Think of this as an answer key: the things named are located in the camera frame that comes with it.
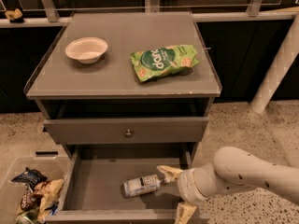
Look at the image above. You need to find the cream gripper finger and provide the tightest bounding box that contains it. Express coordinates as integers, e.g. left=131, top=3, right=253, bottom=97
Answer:
left=175, top=202, right=197, bottom=224
left=157, top=165, right=182, bottom=183

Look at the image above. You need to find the left metal bracket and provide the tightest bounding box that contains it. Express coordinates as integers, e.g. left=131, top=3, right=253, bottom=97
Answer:
left=41, top=0, right=60, bottom=22

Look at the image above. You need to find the round metal drawer knob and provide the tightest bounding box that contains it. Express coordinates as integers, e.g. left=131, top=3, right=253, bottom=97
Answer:
left=124, top=130, right=134, bottom=138

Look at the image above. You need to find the green snack packet in bin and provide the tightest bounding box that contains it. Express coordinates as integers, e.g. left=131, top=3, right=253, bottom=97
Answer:
left=16, top=209, right=40, bottom=224

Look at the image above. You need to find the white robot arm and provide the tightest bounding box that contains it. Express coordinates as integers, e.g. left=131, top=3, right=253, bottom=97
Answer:
left=178, top=12, right=299, bottom=224

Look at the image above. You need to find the white paper bowl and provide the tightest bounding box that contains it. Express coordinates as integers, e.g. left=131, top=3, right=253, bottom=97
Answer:
left=64, top=37, right=108, bottom=64

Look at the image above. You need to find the metal bracket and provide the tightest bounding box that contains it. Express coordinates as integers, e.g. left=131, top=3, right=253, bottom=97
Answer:
left=41, top=0, right=60, bottom=22
left=246, top=0, right=263, bottom=17

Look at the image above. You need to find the yellow object on ledge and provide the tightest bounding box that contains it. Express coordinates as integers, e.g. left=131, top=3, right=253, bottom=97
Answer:
left=5, top=8, right=24, bottom=23

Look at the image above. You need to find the centre metal post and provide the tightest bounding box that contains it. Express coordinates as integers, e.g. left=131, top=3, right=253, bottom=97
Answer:
left=145, top=0, right=160, bottom=13

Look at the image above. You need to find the grey open middle drawer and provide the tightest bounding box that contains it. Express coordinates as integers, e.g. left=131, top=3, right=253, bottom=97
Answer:
left=47, top=147, right=191, bottom=224

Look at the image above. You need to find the grey drawer cabinet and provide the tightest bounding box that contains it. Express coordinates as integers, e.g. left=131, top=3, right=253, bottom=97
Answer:
left=25, top=12, right=221, bottom=151

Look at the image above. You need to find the green snack bag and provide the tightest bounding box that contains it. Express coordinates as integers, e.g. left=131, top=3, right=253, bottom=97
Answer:
left=130, top=45, right=199, bottom=82

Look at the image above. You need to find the right metal bracket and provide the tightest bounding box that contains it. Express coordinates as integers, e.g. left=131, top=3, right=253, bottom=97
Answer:
left=246, top=0, right=263, bottom=17

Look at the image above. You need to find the grey wall ledge rail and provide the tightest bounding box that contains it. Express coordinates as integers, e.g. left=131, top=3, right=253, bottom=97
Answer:
left=0, top=7, right=299, bottom=28

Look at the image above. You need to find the brown snack bag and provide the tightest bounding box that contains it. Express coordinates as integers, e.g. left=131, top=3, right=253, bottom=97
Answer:
left=20, top=191, right=41, bottom=211

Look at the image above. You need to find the clear plastic storage bin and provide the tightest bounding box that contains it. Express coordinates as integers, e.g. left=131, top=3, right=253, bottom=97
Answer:
left=0, top=157, right=69, bottom=224

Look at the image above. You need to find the dark blue chip bag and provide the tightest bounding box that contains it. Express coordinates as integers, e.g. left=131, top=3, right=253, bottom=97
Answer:
left=11, top=167, right=48, bottom=189

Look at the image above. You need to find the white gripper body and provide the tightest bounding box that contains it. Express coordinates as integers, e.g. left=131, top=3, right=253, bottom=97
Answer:
left=177, top=168, right=206, bottom=205

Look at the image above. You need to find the grey top drawer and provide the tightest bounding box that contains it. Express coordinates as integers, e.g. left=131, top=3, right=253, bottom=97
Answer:
left=44, top=117, right=208, bottom=145

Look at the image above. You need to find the tan snack bag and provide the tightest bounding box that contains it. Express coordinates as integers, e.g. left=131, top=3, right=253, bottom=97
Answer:
left=34, top=179, right=64, bottom=222

